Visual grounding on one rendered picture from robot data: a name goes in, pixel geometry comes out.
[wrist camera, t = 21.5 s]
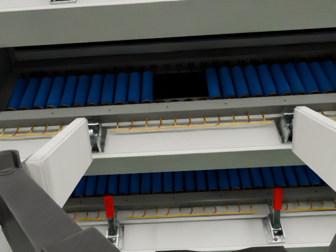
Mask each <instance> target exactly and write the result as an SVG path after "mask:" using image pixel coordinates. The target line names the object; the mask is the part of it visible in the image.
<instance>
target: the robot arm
mask: <svg viewBox="0 0 336 252"><path fill-rule="evenodd" d="M291 151H292V152H293V153H295V154H296V155H297V156H298V157H299V158H300V159H301V160H302V161H303V162H304V163H305V164H306V165H307V166H309V167H310V168H311V169H312V170H313V171H314V172H315V173H316V174H317V175H318V176H319V177H320V178H321V179H323V180H324V181H325V182H326V183H327V184H328V185H329V186H330V187H331V188H332V189H333V190H334V191H335V192H336V122H335V121H333V120H331V119H329V118H327V117H325V116H323V115H321V114H320V113H318V112H316V111H314V110H312V109H310V108H308V107H306V106H296V108H294V115H293V132H292V149H291ZM92 161H93V157H92V149H91V142H90V135H89V127H88V120H87V119H86V118H76V119H75V120H74V121H73V122H72V123H70V124H69V125H68V126H67V127H66V128H64V129H63V130H62V131H61V132H60V133H58V134H57V135H56V136H55V137H54V138H52V139H51V140H50V141H49V142H48V143H46V144H45V145H44V146H43V147H42V148H40V149H39V150H38V151H37V152H36V153H33V154H31V155H30V156H29V157H27V158H26V159H25V160H24V161H23V162H22V163H21V159H20V154H19V151H18V150H16V149H8V150H2V151H0V226H1V229H2V232H3V234H4V236H5V238H6V240H7V242H8V244H9V246H10V247H11V249H12V251H13V252H121V251H120V250H119V249H118V248H117V247H116V246H115V245H114V244H112V243H111V242H110V241H109V240H108V239H107V238H106V237H105V236H104V235H103V234H102V233H101V232H100V231H99V230H98V229H96V228H95V227H94V226H91V227H88V228H86V229H84V230H82V229H81V228H80V227H79V225H78V224H77V223H76V222H75V221H74V220H73V219H72V218H71V217H70V216H69V215H68V214H67V213H66V212H65V211H64V210H63V209H62V207H63V206H64V204H65V203H66V201H67V199H68V198H69V196H70V195H71V193H72V192H73V190H74V189H75V187H76V186H77V184H78V183H79V181H80V179H81V178H82V176H83V175H84V173H85V172H86V170H87V169H88V167H89V166H90V164H91V163H92ZM231 252H287V251H286V249H285V247H284V246H283V245H281V246H256V247H249V248H244V249H240V250H236V251H231Z"/></svg>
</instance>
